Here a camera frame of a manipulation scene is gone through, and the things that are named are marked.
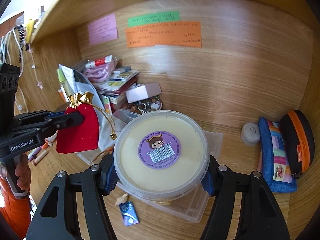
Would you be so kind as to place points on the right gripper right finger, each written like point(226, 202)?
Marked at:
point(260, 214)

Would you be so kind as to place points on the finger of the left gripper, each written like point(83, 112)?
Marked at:
point(55, 114)
point(67, 120)

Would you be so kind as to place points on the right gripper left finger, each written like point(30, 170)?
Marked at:
point(56, 216)

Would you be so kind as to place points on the red velvet gift pouch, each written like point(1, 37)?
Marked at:
point(85, 136)

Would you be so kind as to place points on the round cream lidded tub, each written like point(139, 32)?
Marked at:
point(161, 152)

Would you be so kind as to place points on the white drawstring cloth bag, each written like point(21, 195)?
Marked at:
point(110, 128)

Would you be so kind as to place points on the orange sleeved forearm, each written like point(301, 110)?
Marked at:
point(15, 214)

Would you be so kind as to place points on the person's left hand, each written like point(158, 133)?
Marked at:
point(23, 173)

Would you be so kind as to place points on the white paper bag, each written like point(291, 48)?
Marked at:
point(74, 82)

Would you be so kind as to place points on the blue patchwork pouch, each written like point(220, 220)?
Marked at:
point(273, 162)

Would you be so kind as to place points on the stack of books and packets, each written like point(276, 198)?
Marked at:
point(109, 79)

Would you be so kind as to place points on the red white tube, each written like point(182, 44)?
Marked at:
point(99, 62)

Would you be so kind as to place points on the small blue card packet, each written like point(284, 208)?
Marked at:
point(128, 214)

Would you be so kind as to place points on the small white pink box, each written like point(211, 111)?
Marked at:
point(143, 92)

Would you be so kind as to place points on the bowl of beads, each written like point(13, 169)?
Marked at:
point(144, 106)

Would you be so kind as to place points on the small white round container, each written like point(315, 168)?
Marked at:
point(250, 134)

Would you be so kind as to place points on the black orange zip case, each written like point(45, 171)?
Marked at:
point(298, 140)

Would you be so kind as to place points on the pink sticky note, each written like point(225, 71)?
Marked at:
point(103, 30)

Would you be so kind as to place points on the orange paper note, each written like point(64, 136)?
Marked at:
point(178, 33)

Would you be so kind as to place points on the green sticky note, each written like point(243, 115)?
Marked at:
point(159, 17)

